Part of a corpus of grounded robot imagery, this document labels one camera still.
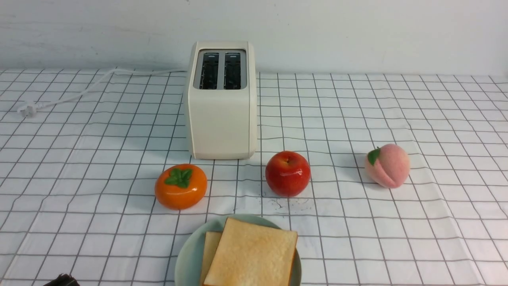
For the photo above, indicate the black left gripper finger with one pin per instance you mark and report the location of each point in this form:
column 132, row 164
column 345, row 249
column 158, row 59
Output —
column 63, row 280

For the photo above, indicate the red apple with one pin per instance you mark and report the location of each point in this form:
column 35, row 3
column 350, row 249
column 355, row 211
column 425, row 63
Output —
column 287, row 173

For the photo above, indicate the cream white toaster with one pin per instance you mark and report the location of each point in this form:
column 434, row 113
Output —
column 220, row 100

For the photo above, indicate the orange persimmon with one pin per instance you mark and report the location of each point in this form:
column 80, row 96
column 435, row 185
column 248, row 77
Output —
column 181, row 186

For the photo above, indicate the light green plate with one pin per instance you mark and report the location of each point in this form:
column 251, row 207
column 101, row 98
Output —
column 188, row 265

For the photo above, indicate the white checkered tablecloth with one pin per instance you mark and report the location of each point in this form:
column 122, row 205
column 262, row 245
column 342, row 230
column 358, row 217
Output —
column 77, row 179

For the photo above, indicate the toast slice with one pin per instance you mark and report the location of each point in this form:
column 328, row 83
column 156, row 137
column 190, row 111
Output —
column 210, row 246
column 249, row 254

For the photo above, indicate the pink peach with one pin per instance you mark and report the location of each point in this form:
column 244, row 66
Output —
column 388, row 165

